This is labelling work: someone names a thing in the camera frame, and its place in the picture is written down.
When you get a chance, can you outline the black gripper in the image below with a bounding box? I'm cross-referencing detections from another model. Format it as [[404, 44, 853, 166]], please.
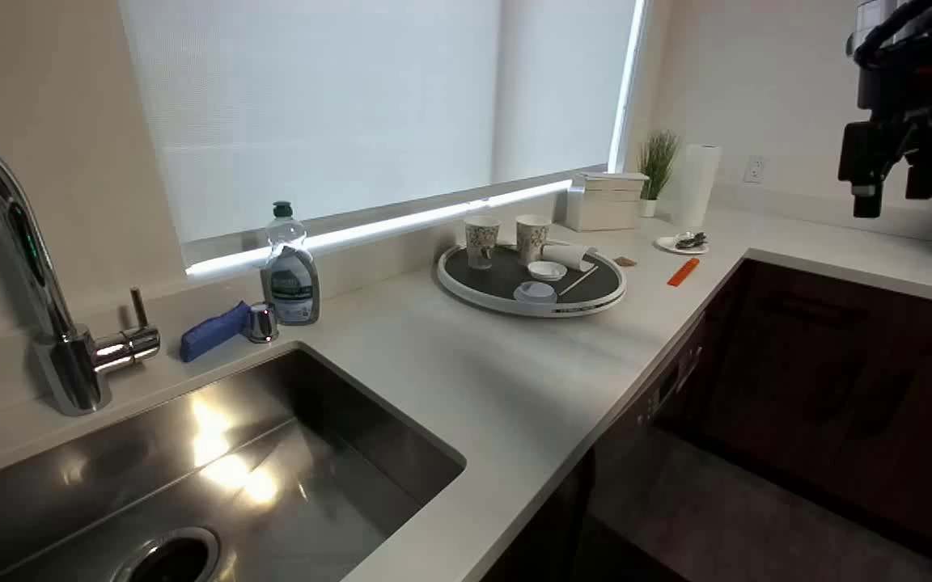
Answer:
[[837, 104, 932, 220]]

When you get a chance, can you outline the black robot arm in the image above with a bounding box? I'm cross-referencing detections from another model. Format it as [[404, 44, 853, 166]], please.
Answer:
[[837, 0, 932, 220]]

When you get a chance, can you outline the white paper towel roll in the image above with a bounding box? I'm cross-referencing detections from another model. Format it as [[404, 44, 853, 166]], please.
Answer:
[[666, 146, 723, 232]]

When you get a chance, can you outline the dark wood cabinet door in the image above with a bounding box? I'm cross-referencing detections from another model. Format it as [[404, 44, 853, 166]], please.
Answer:
[[703, 261, 932, 547]]

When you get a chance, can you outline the orange flat tool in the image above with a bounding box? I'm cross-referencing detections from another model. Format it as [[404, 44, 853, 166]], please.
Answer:
[[666, 259, 700, 287]]

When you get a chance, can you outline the small white saucer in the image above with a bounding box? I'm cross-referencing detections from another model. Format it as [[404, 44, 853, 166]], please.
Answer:
[[653, 232, 708, 257]]

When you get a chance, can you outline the small green potted plant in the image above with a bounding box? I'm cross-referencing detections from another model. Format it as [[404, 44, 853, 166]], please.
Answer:
[[641, 132, 677, 218]]

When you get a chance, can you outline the white lidded container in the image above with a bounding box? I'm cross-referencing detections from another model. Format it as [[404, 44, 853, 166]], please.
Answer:
[[565, 175, 644, 232]]

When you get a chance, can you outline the small white bowl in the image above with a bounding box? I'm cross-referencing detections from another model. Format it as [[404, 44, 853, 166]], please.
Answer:
[[528, 261, 568, 282]]

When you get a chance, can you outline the right patterned paper cup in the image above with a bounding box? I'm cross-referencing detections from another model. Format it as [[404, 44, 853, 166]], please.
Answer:
[[515, 214, 550, 261]]

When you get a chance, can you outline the patterned paper cup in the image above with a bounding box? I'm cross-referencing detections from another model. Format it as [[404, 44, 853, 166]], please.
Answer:
[[467, 218, 500, 269], [515, 214, 550, 261]]

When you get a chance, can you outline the white round lid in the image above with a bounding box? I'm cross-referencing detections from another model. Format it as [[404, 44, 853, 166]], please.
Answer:
[[515, 282, 558, 307]]

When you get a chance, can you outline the round black serving tray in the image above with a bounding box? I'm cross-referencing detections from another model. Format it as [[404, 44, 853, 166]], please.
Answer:
[[433, 245, 627, 320]]

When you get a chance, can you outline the left patterned paper cup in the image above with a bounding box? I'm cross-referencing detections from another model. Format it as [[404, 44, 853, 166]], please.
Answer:
[[467, 218, 500, 269]]

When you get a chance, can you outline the white roller window blind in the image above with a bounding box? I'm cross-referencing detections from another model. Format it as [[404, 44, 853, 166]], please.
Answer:
[[120, 0, 639, 242]]

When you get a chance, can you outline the dish soap bottle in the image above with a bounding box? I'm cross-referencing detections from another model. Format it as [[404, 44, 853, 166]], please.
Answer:
[[261, 200, 321, 326]]

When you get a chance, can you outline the stainless steel sink basin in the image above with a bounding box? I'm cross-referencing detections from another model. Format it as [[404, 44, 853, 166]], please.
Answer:
[[0, 349, 467, 582]]

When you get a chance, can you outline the chrome kitchen faucet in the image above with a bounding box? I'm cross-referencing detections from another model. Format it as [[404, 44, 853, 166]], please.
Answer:
[[0, 159, 161, 415]]

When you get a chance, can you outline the white wall outlet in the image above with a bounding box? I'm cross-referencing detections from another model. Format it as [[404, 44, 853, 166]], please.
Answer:
[[746, 156, 771, 184]]

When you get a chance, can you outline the blue handled dish brush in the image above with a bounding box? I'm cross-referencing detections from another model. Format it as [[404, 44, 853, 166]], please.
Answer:
[[177, 300, 279, 363]]

